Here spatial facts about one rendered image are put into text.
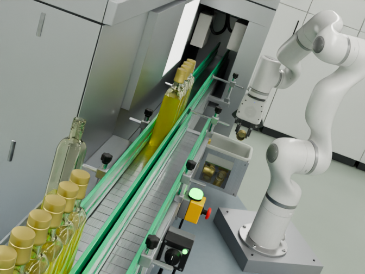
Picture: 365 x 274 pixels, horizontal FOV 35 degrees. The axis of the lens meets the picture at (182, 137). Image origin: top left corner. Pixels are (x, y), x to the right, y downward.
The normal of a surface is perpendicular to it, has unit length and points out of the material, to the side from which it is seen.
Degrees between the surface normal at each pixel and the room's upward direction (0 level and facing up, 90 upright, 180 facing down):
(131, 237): 0
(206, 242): 0
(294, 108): 90
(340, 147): 90
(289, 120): 90
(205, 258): 0
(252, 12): 90
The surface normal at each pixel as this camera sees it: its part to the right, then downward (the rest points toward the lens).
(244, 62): -0.19, 0.30
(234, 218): 0.31, -0.87
